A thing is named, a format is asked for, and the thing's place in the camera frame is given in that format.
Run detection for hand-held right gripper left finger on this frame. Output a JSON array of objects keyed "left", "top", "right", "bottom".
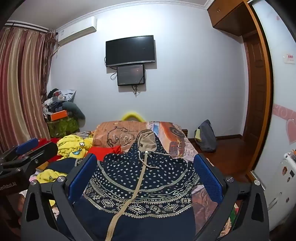
[{"left": 20, "top": 153, "right": 102, "bottom": 241}]

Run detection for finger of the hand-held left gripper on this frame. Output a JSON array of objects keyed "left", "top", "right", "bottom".
[
  {"left": 0, "top": 138, "right": 39, "bottom": 165},
  {"left": 0, "top": 142, "right": 59, "bottom": 173}
]

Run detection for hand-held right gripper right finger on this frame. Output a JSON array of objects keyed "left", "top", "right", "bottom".
[{"left": 194, "top": 153, "right": 270, "bottom": 241}]

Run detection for navy patterned hoodie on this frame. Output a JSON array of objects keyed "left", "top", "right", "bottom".
[{"left": 47, "top": 130, "right": 208, "bottom": 241}]

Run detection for red garment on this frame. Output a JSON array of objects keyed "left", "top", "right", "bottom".
[
  {"left": 87, "top": 146, "right": 122, "bottom": 162},
  {"left": 37, "top": 137, "right": 59, "bottom": 163}
]

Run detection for yellow cartoon blanket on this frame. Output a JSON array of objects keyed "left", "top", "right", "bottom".
[{"left": 36, "top": 134, "right": 96, "bottom": 207}]

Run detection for green patterned bag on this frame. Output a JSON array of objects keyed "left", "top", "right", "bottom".
[{"left": 47, "top": 116, "right": 80, "bottom": 138}]

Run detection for grey bag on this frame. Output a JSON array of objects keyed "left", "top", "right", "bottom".
[{"left": 194, "top": 120, "right": 218, "bottom": 153}]

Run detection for orange box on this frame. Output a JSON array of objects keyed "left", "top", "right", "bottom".
[{"left": 50, "top": 110, "right": 69, "bottom": 121}]

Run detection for pile of clutter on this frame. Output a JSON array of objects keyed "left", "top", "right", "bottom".
[{"left": 42, "top": 88, "right": 77, "bottom": 116}]

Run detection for grey cushion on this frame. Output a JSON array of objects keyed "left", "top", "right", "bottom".
[{"left": 62, "top": 102, "right": 85, "bottom": 120}]

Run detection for printed patchwork quilt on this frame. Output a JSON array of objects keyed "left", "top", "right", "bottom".
[{"left": 76, "top": 120, "right": 243, "bottom": 241}]

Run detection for striped brown curtain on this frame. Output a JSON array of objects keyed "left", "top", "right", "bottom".
[{"left": 0, "top": 27, "right": 56, "bottom": 154}]

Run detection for wooden door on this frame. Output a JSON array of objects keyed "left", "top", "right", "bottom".
[{"left": 243, "top": 30, "right": 265, "bottom": 172}]

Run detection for white wardrobe door pink hearts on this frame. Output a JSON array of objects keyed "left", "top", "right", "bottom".
[{"left": 251, "top": 0, "right": 296, "bottom": 232}]

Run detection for small black monitor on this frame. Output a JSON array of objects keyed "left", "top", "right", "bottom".
[{"left": 117, "top": 64, "right": 145, "bottom": 87}]

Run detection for curtain rod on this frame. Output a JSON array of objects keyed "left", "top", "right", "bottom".
[{"left": 5, "top": 20, "right": 50, "bottom": 32}]

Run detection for white air conditioner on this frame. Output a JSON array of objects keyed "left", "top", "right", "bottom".
[{"left": 55, "top": 16, "right": 97, "bottom": 46}]

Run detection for large black television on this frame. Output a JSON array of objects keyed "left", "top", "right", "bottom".
[{"left": 106, "top": 35, "right": 155, "bottom": 67}]

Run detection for wooden overhead cabinet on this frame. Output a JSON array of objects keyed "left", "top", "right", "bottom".
[{"left": 207, "top": 0, "right": 252, "bottom": 37}]

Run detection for yellow fuzzy ring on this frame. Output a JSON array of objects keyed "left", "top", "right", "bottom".
[{"left": 122, "top": 111, "right": 145, "bottom": 122}]

